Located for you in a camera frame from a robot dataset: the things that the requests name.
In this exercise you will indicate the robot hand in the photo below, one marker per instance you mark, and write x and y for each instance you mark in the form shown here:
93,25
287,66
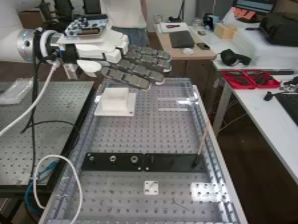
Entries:
134,68

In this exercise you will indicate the small steel bearing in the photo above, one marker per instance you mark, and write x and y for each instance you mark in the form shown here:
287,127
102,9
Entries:
134,159

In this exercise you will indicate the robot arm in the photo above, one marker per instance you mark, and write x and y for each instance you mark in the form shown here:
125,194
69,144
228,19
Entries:
10,40

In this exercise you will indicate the small white box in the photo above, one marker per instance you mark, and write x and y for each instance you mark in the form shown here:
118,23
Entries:
117,100

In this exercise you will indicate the wooden desk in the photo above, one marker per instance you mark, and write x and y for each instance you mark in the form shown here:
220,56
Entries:
188,56

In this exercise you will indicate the white mouse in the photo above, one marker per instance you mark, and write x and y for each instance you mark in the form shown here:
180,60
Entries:
188,51

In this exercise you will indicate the black laptop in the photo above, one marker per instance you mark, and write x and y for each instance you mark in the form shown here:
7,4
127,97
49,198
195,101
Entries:
182,39

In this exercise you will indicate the person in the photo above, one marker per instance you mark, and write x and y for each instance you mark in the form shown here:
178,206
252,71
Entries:
129,20

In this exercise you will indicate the black phone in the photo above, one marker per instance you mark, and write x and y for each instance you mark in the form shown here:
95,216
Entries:
204,46

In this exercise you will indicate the clear box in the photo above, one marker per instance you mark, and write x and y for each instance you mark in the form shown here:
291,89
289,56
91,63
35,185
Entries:
208,110

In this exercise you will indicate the black headphones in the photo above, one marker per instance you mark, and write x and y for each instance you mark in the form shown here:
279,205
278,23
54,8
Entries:
234,57

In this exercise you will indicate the cardboard box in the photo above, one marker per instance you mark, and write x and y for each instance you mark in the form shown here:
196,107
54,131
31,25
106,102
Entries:
224,31

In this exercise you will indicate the red tray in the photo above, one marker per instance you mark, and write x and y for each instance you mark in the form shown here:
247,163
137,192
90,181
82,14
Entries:
266,78
239,80

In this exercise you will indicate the clear plastic bag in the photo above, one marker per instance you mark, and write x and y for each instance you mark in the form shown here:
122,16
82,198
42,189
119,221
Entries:
15,90

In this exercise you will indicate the steel hex nut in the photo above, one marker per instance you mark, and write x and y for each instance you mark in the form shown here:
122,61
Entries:
114,159

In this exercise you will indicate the black plate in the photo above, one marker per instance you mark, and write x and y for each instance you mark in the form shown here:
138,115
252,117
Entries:
174,163

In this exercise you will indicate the white desk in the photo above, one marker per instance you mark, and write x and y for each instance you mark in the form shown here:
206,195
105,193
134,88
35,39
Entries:
267,116

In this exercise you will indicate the screen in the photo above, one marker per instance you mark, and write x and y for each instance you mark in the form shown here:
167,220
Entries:
255,5

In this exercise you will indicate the black bag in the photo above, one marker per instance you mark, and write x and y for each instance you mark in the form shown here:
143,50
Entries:
282,30

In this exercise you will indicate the small white square plate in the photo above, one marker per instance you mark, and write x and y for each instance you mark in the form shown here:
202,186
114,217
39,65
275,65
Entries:
151,187

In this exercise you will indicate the black keyboard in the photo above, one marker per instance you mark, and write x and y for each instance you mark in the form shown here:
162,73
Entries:
291,106

